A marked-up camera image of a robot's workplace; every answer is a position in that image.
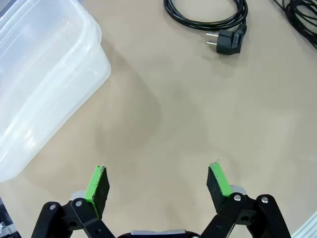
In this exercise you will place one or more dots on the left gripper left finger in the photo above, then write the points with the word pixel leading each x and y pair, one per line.
pixel 99 188

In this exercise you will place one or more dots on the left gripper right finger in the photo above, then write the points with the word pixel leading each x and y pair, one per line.
pixel 218 188

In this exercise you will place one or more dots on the clear plastic storage container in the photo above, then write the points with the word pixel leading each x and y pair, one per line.
pixel 37 74

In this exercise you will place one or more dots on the aluminium rail frame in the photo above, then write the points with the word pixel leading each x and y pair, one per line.
pixel 309 228

